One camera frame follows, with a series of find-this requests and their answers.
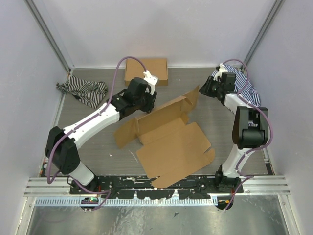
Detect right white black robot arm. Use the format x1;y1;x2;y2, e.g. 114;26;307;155
199;72;269;193

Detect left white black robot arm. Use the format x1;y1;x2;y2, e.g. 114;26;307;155
45;74;158;194

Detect folded brown cardboard box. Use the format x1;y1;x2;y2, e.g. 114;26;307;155
124;58;169;87

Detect blue white striped cloth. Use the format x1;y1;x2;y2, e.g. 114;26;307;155
211;63;261;107

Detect black white striped cloth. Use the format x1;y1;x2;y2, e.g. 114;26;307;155
56;75;108;109

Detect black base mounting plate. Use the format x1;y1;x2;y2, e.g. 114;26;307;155
69;174;245;199

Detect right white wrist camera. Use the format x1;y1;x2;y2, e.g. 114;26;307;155
213;63;228;82

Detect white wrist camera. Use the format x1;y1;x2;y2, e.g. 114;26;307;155
213;63;228;82
143;70;159;95

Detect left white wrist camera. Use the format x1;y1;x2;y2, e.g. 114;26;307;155
143;70;159;95

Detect right aluminium corner post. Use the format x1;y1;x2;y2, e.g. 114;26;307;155
244;0;285;65

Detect aluminium corner post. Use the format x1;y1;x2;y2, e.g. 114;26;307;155
244;0;285;65
25;0;75;72

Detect aluminium rail front bar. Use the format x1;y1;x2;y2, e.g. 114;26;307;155
24;175;290;196

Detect grey slotted cable duct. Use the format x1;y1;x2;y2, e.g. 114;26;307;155
34;196;218;206

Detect left aluminium corner post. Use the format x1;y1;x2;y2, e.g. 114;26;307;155
25;0;75;72

